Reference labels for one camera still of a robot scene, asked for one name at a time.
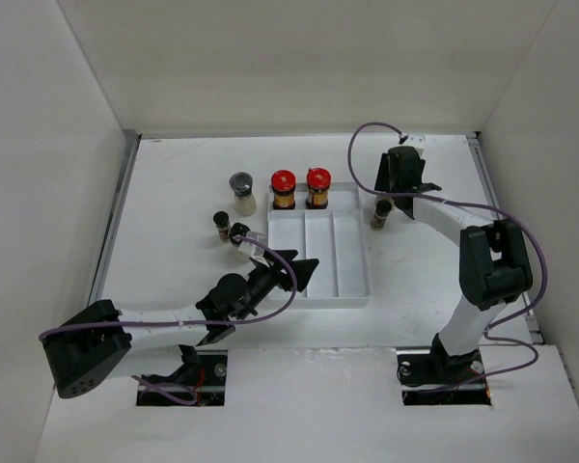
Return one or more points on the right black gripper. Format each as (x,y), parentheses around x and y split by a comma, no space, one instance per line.
(383,178)

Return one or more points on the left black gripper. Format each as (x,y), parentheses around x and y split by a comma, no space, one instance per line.
(275,273)

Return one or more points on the black-cap red-label spice bottle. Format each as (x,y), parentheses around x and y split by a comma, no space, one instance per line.
(381,213)

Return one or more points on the black-top white powder jar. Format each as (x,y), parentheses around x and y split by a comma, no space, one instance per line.
(241,249)

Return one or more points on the red-lid sauce jar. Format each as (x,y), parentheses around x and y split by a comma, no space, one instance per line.
(318,183)
(283,183)

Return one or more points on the small black-cap spice bottle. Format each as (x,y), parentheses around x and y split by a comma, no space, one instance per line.
(222,223)

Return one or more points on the grey-lid white powder shaker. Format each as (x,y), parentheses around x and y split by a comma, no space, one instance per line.
(241,184)

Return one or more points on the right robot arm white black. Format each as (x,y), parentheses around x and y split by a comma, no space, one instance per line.
(493,270)

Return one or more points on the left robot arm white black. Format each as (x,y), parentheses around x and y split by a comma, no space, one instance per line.
(160,349)

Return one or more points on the white divided organizer tray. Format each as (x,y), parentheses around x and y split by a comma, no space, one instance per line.
(334,236)

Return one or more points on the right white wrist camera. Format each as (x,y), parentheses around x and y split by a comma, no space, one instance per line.
(416,140)

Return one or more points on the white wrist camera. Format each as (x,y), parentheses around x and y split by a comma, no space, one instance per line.
(258,243)
(416,140)

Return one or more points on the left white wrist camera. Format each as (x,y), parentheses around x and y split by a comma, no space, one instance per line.
(258,243)

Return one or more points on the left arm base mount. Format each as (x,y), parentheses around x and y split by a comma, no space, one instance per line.
(199,380)

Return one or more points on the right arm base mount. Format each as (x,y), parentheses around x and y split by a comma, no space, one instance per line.
(434,378)

